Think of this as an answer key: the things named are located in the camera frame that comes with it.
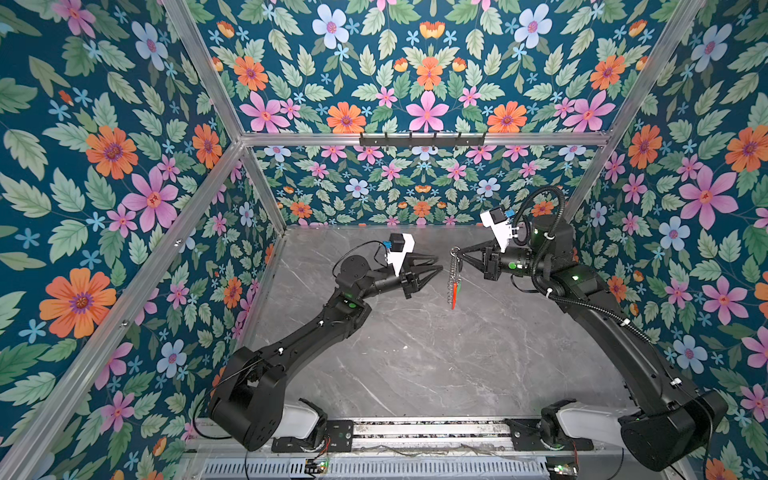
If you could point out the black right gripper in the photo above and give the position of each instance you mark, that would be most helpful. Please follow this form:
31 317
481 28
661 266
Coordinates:
492 259

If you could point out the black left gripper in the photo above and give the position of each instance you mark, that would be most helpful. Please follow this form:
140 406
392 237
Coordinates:
408 275

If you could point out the metal keyring holder red handle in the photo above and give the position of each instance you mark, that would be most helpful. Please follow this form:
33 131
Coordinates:
454 279

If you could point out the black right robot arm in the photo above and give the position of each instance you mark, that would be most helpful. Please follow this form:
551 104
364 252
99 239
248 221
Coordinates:
670 417

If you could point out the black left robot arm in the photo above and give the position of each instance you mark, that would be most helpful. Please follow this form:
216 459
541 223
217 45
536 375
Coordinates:
249 402

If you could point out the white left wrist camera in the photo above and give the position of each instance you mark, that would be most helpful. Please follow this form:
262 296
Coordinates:
398 247

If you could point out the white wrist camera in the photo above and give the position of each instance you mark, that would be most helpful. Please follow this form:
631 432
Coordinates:
500 224
398 247

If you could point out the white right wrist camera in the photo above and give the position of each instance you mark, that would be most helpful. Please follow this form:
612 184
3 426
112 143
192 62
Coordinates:
500 224

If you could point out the black hook rail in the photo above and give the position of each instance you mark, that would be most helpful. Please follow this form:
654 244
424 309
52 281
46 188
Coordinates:
411 139

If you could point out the aluminium mounting rail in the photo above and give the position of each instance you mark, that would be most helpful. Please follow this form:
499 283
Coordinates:
411 435

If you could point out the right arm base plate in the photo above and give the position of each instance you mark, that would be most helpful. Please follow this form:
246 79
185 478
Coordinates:
535 434

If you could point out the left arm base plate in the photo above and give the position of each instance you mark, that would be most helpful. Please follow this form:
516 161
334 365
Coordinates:
330 436

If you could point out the white vented cable duct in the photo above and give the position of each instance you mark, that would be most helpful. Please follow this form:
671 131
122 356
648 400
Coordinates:
376 468

